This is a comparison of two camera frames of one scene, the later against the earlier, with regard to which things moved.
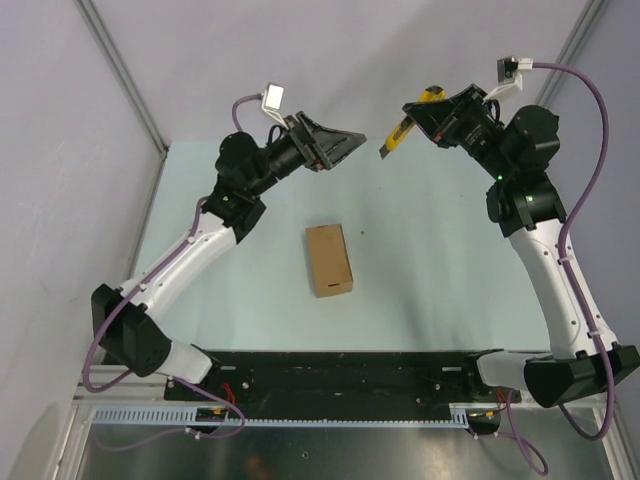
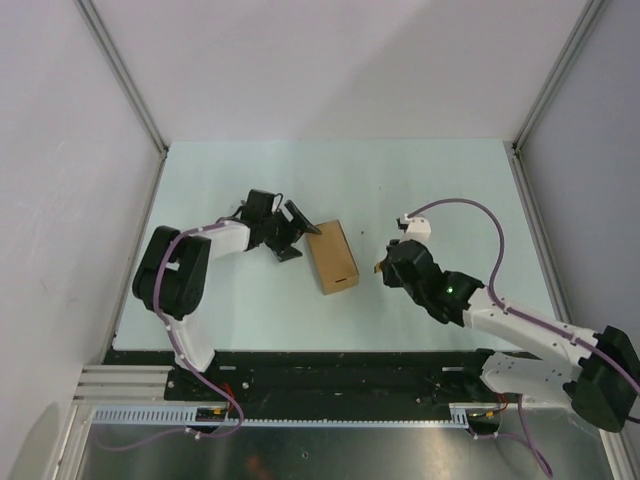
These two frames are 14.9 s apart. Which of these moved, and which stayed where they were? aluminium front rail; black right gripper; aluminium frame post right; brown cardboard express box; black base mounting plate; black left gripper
Moved: black right gripper; black left gripper
Stayed: brown cardboard express box; black base mounting plate; aluminium front rail; aluminium frame post right
